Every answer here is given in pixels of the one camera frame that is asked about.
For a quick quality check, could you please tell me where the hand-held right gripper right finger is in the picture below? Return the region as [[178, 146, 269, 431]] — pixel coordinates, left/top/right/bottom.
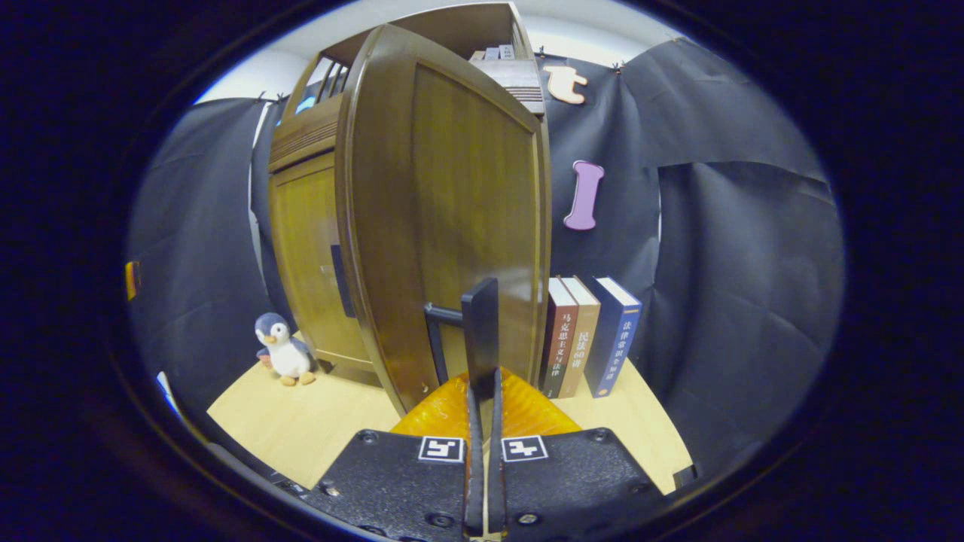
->
[[487, 367, 667, 540]]

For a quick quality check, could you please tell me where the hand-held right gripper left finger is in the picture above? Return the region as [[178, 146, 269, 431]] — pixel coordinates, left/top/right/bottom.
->
[[304, 373, 484, 540]]

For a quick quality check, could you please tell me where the wooden double-door shoe cabinet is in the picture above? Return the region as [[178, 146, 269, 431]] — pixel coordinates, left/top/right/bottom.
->
[[267, 2, 554, 416]]

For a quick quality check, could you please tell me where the black door handle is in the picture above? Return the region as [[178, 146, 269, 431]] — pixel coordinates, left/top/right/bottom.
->
[[423, 277, 500, 400], [329, 243, 355, 319]]

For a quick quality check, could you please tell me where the blue book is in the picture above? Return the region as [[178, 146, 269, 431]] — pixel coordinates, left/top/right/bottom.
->
[[583, 276, 643, 399]]

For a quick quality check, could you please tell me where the tan book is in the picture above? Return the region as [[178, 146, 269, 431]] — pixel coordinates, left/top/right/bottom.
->
[[558, 275, 603, 399]]

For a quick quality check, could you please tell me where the penguin plush toy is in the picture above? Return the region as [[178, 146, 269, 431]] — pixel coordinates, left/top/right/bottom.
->
[[254, 312, 318, 387]]

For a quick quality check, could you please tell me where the black backdrop cloth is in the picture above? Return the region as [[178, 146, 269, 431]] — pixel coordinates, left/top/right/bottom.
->
[[127, 38, 846, 477]]

